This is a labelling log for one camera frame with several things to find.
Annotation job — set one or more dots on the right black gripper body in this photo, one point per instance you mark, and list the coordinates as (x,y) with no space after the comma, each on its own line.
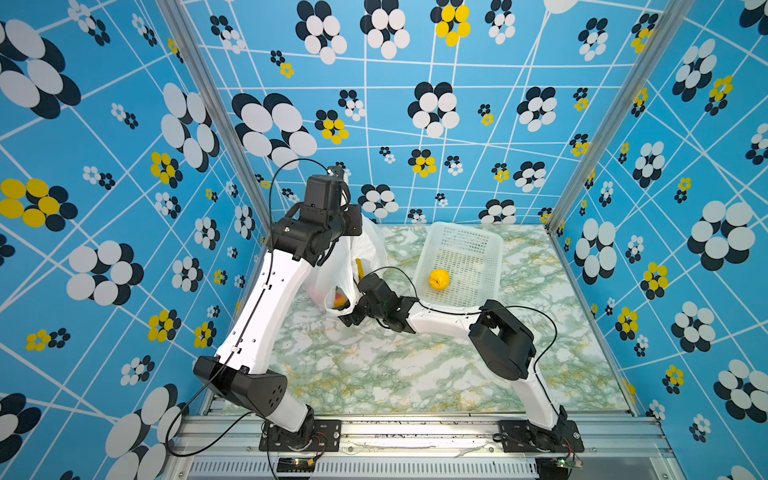
(368,311)

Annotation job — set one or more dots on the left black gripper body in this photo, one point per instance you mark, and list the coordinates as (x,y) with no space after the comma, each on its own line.
(345,223)

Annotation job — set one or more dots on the white plastic bag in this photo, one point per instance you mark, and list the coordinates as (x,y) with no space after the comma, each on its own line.
(340,269)

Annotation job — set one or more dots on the yellow fruit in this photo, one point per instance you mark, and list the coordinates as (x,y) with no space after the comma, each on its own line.
(439,279)

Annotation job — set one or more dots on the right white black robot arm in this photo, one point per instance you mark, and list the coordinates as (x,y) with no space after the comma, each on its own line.
(504,343)

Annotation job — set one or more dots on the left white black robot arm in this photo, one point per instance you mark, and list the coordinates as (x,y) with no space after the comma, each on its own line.
(239,370)

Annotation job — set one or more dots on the red orange fruit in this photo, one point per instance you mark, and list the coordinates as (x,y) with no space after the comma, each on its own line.
(340,300)

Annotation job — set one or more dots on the white plastic basket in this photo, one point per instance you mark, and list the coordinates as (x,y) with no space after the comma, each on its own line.
(472,257)

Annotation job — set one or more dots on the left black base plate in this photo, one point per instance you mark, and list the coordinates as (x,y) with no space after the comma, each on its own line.
(316,435)

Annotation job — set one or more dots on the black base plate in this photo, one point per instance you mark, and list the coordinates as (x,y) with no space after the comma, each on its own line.
(316,435)
(521,436)

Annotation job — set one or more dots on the left aluminium corner post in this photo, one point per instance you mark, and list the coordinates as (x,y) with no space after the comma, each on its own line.
(182,32)

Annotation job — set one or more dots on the aluminium corner post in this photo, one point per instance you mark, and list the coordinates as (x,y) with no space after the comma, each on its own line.
(670,21)
(182,32)

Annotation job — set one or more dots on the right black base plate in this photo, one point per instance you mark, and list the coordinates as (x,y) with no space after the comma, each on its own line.
(521,436)

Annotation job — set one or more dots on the aluminium front rail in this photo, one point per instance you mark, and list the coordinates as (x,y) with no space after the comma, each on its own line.
(606,446)

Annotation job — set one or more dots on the right aluminium corner post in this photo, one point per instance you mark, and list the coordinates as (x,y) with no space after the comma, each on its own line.
(670,21)

